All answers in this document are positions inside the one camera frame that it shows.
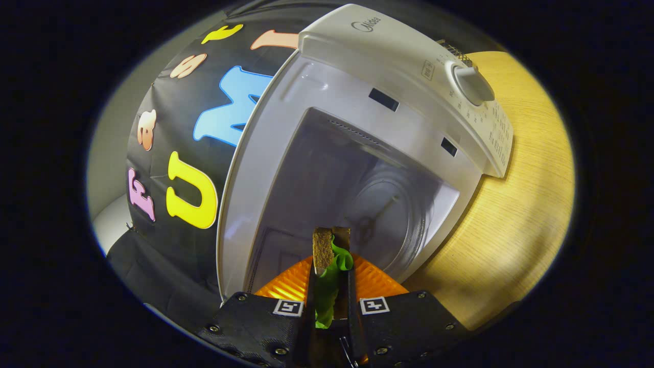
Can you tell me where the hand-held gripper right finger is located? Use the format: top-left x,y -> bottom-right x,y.
347,253 -> 471,368

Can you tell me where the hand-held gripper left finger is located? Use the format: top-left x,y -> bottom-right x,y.
197,254 -> 317,368

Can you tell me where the brown bread lettuce sandwich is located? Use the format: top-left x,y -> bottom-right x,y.
312,226 -> 354,330

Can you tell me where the white microwave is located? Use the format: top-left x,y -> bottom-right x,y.
216,3 -> 515,302

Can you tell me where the black backdrop cloth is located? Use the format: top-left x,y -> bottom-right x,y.
105,0 -> 328,330

